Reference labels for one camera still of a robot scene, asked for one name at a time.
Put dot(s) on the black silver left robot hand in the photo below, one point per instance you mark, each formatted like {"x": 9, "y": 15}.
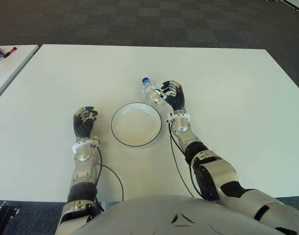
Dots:
{"x": 82, "y": 127}

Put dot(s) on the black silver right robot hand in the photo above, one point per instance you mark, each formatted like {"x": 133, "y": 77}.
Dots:
{"x": 177, "y": 99}

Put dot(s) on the clear water bottle blue cap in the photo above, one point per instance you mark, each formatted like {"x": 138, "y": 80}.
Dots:
{"x": 149, "y": 94}

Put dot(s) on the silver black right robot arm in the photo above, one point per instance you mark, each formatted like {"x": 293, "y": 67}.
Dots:
{"x": 217, "y": 176}

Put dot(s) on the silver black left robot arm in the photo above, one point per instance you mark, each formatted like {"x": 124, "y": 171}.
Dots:
{"x": 83, "y": 169}

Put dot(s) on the white plate with black rim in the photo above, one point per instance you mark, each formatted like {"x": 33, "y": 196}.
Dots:
{"x": 137, "y": 126}

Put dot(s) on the small white table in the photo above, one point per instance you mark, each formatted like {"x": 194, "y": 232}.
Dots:
{"x": 9, "y": 66}

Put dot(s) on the red black marker pen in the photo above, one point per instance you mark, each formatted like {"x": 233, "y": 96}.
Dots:
{"x": 10, "y": 52}

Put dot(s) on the black wheeled stand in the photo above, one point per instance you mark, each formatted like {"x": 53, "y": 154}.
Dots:
{"x": 6, "y": 213}

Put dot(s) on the grey robot torso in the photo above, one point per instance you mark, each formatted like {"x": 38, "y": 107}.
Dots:
{"x": 164, "y": 215}

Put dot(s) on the white board panel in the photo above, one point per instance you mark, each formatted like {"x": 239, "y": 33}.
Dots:
{"x": 297, "y": 6}

